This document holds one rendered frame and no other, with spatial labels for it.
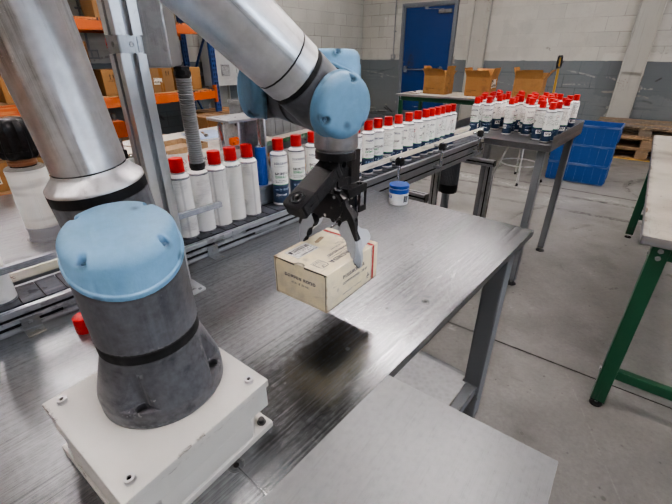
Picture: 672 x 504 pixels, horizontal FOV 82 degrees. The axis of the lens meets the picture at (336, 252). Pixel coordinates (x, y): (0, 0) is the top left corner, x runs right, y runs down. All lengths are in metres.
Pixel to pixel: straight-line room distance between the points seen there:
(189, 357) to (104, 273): 0.15
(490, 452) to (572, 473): 1.16
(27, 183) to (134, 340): 0.77
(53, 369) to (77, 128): 0.45
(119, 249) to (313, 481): 0.36
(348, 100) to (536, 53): 7.63
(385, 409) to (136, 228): 0.43
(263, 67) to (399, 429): 0.50
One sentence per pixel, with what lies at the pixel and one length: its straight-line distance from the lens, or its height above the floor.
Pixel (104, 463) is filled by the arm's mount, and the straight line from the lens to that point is 0.54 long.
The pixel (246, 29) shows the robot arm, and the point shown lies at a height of 1.33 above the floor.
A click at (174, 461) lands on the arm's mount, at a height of 0.91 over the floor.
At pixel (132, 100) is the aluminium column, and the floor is 1.24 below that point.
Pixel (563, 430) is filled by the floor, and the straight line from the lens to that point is 1.88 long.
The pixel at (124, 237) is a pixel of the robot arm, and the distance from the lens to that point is 0.44.
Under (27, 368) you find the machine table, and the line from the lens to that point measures 0.87.
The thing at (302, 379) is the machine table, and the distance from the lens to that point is 0.67.
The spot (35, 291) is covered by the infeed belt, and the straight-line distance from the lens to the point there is 0.99.
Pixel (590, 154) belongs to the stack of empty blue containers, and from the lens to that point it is 5.16.
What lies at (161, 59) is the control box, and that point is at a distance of 0.82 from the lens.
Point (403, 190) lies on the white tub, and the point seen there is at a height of 0.89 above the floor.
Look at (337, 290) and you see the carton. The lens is 0.68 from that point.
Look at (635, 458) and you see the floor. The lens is 1.93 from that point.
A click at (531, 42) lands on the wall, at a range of 8.08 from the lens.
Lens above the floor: 1.31
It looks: 27 degrees down
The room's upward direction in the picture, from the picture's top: straight up
